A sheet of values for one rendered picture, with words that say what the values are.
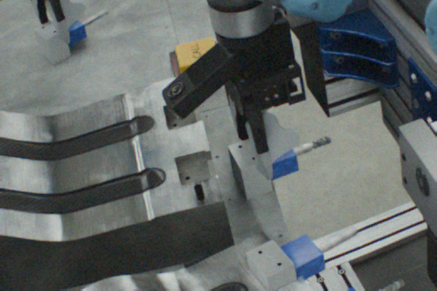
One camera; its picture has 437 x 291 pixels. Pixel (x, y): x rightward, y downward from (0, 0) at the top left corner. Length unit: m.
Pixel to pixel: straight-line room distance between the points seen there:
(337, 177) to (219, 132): 1.10
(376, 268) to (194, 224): 0.84
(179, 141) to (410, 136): 0.34
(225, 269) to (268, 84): 0.23
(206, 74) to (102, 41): 0.51
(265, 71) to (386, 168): 1.33
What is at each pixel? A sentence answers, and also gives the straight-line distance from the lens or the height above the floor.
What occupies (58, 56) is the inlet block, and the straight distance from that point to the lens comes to 1.74.
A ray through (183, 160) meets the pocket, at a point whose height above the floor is 0.88.
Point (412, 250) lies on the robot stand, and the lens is 2.12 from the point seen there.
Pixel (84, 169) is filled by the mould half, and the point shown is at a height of 0.88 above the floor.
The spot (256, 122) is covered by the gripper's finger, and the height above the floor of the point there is 0.94.
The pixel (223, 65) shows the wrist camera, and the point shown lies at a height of 1.01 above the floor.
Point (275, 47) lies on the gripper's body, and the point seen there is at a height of 1.01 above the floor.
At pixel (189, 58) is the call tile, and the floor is 0.84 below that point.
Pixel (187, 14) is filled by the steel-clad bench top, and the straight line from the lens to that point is 1.77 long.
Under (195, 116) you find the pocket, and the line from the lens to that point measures 1.43.
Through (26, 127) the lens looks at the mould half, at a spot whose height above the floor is 0.90.
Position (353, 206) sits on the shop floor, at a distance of 2.52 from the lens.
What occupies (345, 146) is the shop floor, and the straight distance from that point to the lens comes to 2.68.
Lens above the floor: 1.76
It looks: 40 degrees down
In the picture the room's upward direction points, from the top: 12 degrees counter-clockwise
